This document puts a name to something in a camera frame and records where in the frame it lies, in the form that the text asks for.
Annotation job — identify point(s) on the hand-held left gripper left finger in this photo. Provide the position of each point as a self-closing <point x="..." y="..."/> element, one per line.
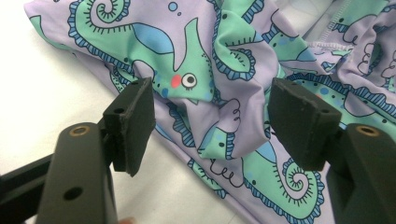
<point x="132" y="127"/>

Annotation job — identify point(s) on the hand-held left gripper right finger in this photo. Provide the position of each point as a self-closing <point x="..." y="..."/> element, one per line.
<point x="303" y="127"/>

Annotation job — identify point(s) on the purple seahorse print garment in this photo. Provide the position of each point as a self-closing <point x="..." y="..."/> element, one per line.
<point x="202" y="46"/>

